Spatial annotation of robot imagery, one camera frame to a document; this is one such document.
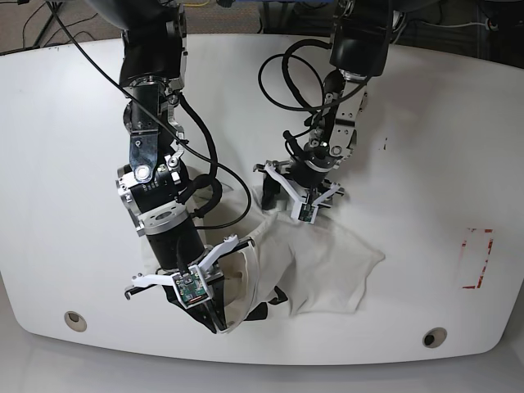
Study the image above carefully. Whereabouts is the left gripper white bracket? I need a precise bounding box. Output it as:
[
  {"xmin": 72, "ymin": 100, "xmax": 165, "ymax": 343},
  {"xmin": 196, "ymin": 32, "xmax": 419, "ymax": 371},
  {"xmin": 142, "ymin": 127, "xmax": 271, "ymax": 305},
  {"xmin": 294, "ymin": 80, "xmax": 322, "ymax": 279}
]
[{"xmin": 254, "ymin": 159, "xmax": 345, "ymax": 216}]

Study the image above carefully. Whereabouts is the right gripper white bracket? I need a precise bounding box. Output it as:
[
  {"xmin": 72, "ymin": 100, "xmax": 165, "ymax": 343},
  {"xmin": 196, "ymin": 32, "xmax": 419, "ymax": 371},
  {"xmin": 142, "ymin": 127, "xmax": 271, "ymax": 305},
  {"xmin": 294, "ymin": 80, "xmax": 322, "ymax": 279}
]
[{"xmin": 124, "ymin": 223, "xmax": 255, "ymax": 332}]

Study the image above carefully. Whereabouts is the white printed t-shirt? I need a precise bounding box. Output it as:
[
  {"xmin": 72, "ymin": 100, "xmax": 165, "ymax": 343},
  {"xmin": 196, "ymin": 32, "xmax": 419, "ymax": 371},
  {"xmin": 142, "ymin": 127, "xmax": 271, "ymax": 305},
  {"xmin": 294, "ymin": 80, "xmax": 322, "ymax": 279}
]
[{"xmin": 138, "ymin": 183, "xmax": 386, "ymax": 337}]

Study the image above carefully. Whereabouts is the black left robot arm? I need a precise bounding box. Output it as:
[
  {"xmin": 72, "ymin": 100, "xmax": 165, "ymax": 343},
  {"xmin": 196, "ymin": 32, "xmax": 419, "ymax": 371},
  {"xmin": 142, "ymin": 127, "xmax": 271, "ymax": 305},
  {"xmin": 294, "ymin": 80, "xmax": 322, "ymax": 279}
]
[{"xmin": 255, "ymin": 1, "xmax": 395, "ymax": 224}]

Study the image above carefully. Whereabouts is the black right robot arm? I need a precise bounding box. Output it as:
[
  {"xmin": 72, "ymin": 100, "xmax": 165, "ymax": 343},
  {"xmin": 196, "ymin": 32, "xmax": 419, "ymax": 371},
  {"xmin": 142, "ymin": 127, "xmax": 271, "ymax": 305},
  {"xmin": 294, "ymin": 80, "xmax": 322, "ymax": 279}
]
[{"xmin": 93, "ymin": 1, "xmax": 246, "ymax": 333}]

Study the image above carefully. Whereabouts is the red tape rectangle marking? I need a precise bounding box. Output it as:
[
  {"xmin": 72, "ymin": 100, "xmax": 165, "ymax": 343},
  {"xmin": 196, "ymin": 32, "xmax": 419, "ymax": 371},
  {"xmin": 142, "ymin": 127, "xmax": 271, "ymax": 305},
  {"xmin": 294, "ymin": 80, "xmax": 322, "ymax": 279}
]
[{"xmin": 458, "ymin": 228, "xmax": 495, "ymax": 290}]

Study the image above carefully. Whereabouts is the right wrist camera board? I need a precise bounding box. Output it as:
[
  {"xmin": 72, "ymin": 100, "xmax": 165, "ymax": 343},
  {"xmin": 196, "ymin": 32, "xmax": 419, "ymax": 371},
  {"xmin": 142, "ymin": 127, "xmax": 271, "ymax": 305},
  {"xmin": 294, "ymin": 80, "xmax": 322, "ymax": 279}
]
[{"xmin": 171, "ymin": 265, "xmax": 212, "ymax": 309}]

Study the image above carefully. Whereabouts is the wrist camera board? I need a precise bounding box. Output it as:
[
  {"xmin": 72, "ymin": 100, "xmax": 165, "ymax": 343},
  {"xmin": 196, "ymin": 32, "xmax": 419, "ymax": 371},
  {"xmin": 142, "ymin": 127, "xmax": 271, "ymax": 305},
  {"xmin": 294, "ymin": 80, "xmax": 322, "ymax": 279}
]
[
  {"xmin": 171, "ymin": 265, "xmax": 212, "ymax": 309},
  {"xmin": 291, "ymin": 202, "xmax": 318, "ymax": 224}
]

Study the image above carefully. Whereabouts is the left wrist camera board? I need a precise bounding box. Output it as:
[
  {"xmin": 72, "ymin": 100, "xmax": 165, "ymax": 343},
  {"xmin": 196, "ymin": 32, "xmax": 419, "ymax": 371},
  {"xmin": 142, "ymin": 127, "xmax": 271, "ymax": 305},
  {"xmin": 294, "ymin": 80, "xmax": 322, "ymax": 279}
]
[{"xmin": 291, "ymin": 202, "xmax": 318, "ymax": 224}]

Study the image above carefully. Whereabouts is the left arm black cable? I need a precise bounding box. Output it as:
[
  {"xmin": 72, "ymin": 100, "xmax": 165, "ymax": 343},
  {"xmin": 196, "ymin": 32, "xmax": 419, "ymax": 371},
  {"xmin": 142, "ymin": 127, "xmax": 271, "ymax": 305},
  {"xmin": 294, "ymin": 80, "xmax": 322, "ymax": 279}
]
[{"xmin": 258, "ymin": 38, "xmax": 341, "ymax": 165}]

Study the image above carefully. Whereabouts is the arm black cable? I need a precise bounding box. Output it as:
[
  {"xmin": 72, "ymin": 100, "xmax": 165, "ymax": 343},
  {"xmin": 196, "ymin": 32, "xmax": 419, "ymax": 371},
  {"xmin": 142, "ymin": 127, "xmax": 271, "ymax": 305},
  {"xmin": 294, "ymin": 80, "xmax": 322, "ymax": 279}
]
[
  {"xmin": 258, "ymin": 38, "xmax": 341, "ymax": 165},
  {"xmin": 44, "ymin": 0, "xmax": 251, "ymax": 230}
]

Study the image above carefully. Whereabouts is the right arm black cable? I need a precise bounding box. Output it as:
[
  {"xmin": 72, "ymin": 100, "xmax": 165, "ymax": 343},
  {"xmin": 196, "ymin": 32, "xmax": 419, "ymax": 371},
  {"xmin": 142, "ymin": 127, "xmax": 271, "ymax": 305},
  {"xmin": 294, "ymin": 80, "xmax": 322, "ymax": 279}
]
[{"xmin": 44, "ymin": 0, "xmax": 251, "ymax": 230}]

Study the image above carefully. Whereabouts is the left table cable grommet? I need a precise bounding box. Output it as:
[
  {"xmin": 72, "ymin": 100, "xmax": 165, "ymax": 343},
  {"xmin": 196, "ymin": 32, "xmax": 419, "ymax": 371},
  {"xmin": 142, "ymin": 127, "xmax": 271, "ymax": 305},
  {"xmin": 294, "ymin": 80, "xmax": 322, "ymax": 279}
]
[{"xmin": 64, "ymin": 311, "xmax": 88, "ymax": 332}]

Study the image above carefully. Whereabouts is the table cable grommet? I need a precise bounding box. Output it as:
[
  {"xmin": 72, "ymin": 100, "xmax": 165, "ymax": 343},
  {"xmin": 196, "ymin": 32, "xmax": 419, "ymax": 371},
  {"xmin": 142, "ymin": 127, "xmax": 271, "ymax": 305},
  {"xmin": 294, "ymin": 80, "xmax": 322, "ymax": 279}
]
[
  {"xmin": 422, "ymin": 327, "xmax": 447, "ymax": 349},
  {"xmin": 64, "ymin": 311, "xmax": 88, "ymax": 332}
]

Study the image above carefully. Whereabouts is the right table cable grommet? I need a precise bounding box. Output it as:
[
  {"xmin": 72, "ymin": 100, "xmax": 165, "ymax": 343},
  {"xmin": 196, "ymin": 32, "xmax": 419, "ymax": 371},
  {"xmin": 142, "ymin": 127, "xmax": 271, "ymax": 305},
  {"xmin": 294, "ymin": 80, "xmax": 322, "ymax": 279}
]
[{"xmin": 422, "ymin": 327, "xmax": 447, "ymax": 349}]

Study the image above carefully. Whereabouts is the white cable on floor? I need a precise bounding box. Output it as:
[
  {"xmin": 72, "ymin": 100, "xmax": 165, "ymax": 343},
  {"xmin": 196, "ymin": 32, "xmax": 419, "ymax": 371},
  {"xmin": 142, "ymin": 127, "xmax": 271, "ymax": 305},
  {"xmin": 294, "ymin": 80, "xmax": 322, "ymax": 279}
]
[{"xmin": 392, "ymin": 20, "xmax": 488, "ymax": 45}]

